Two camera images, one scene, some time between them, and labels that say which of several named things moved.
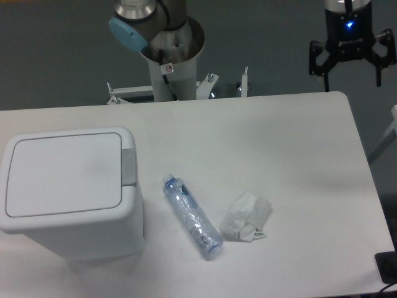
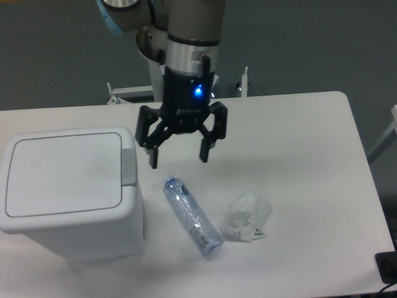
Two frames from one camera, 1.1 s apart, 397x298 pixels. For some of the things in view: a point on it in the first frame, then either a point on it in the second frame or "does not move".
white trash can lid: x=61 y=174 does not move
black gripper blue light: x=349 y=36 → x=186 y=99
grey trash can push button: x=128 y=167 does not move
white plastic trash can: x=77 y=192 does not move
